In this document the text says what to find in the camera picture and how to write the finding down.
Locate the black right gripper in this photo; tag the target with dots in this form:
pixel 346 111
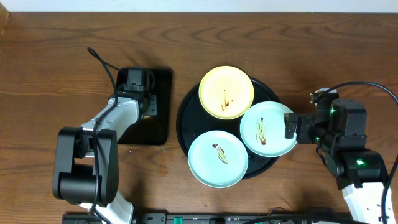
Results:
pixel 305 122

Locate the light green plate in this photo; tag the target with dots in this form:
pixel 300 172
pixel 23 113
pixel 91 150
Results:
pixel 218 159
pixel 262 129

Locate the yellow plate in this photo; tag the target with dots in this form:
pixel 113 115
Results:
pixel 226 92

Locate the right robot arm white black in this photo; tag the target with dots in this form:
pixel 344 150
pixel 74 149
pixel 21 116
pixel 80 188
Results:
pixel 339 131

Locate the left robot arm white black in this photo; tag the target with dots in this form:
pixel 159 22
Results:
pixel 86 171

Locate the black round tray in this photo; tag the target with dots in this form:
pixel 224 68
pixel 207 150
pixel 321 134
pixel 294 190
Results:
pixel 193 120

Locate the black rectangular tray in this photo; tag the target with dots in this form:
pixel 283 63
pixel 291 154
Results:
pixel 151 127

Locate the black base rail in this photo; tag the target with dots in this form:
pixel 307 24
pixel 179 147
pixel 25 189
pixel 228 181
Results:
pixel 162 218

